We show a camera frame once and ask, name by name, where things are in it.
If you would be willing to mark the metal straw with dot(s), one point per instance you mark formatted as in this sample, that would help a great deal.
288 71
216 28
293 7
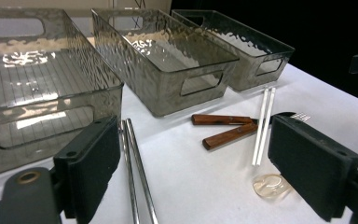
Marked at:
129 174
140 168

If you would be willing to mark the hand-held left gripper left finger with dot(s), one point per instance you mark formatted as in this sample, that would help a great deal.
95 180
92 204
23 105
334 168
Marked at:
87 165

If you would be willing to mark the white straw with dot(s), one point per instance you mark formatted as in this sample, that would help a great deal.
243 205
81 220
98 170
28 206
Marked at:
266 127
259 127

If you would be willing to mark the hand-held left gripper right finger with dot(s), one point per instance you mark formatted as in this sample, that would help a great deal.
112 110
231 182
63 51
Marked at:
310 165

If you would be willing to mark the smoky transparent plastic bin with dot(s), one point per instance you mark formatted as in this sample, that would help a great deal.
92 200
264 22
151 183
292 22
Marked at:
251 71
43 77
136 77

